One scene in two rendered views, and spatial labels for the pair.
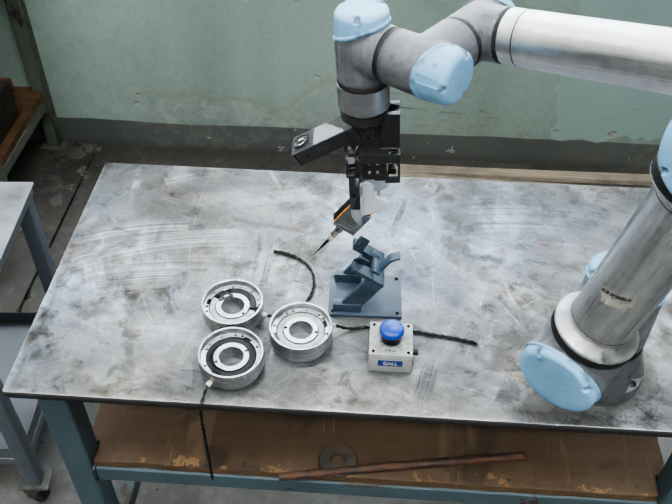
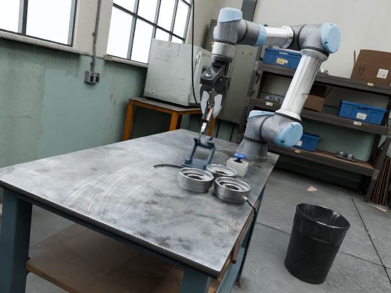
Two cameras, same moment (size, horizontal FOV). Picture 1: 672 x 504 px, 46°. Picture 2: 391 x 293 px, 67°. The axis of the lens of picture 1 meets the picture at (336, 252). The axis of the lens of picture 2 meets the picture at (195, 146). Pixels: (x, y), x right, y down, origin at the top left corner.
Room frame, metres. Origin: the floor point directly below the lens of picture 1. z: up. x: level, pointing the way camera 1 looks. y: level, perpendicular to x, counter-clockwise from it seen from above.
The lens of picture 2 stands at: (0.72, 0.99, 1.11)
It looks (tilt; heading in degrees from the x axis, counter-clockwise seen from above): 13 degrees down; 285
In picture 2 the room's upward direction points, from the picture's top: 12 degrees clockwise
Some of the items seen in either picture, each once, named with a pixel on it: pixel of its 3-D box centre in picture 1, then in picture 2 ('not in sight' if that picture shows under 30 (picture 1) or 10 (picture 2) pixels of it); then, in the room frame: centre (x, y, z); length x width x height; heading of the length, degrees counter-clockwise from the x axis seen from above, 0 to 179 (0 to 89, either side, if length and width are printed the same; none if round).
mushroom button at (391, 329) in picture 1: (391, 336); (238, 160); (0.83, -0.09, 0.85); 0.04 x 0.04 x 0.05
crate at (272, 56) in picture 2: not in sight; (282, 60); (0.94, -3.56, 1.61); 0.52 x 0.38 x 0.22; 0
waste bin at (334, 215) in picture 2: not in sight; (313, 243); (0.31, -1.00, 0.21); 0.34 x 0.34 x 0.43
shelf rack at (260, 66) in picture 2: not in sight; (314, 111); (0.32, -3.52, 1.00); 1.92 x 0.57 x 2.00; 177
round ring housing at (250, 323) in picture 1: (233, 308); (195, 180); (0.91, 0.18, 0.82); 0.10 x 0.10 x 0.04
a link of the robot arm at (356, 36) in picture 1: (364, 44); (228, 27); (0.96, -0.03, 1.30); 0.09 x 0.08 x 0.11; 50
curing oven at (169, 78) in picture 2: not in sight; (183, 76); (1.91, -2.29, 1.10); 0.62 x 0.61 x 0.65; 87
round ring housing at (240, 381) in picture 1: (231, 359); (231, 190); (0.80, 0.17, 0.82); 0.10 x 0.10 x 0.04
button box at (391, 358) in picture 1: (393, 347); (237, 166); (0.83, -0.10, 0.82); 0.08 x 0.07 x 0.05; 87
